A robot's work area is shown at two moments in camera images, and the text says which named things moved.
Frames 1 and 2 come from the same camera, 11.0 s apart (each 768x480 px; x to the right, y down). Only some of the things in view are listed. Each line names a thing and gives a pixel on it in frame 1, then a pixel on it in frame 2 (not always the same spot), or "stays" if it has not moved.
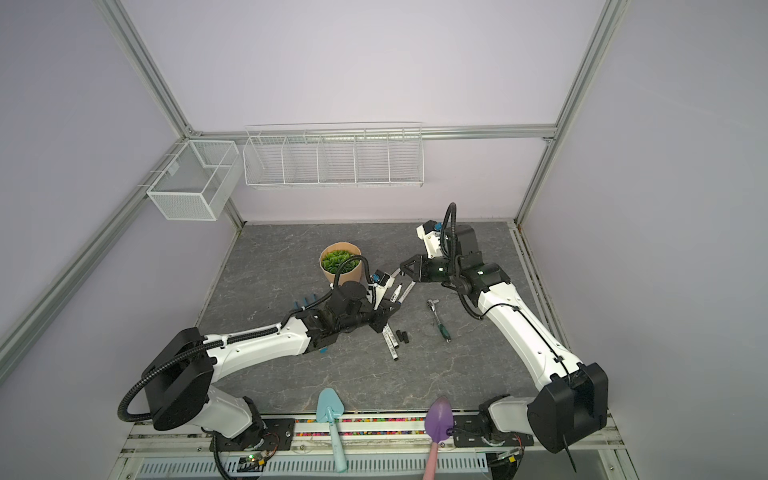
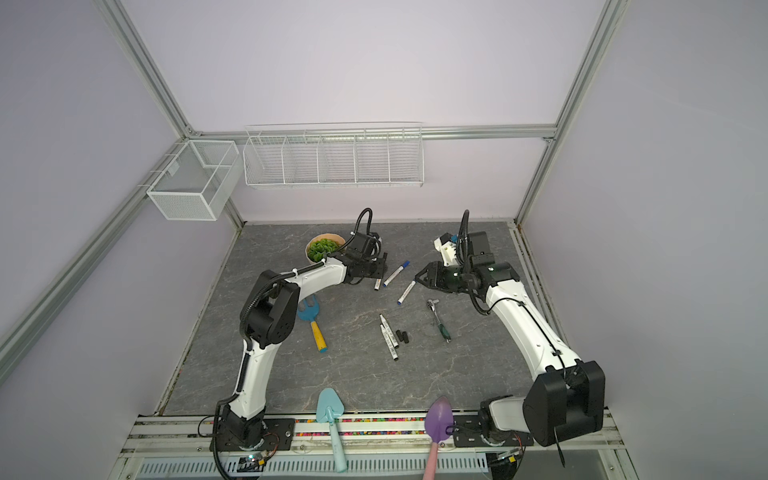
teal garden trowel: x=328 y=407 stays
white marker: x=390 y=344 stays
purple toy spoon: x=438 y=422 stays
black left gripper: x=383 y=314 to x=381 y=265
